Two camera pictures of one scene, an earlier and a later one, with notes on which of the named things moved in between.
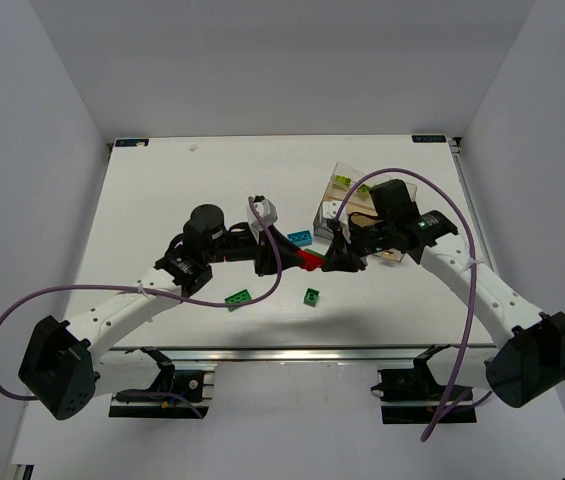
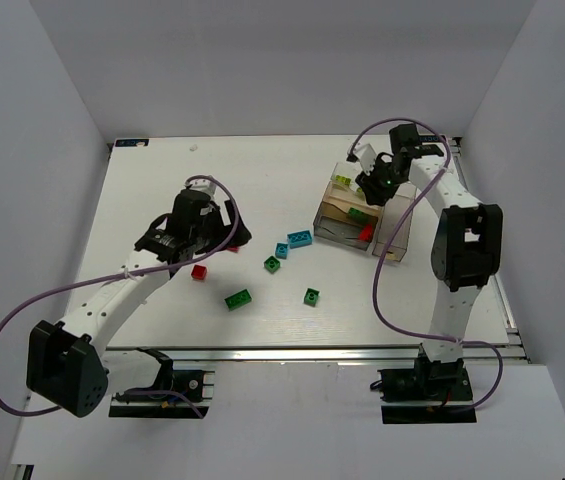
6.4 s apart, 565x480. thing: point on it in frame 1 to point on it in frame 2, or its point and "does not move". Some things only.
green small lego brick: [311, 297] does not move
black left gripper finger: [287, 250] to [242, 234]
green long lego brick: [240, 297] does not move
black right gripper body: [354, 240] to [371, 186]
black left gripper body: [263, 256] to [229, 232]
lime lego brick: [343, 179] does not move
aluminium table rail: [282, 355] does not move
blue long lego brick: [301, 238] does not move
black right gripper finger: [341, 256] to [378, 190]
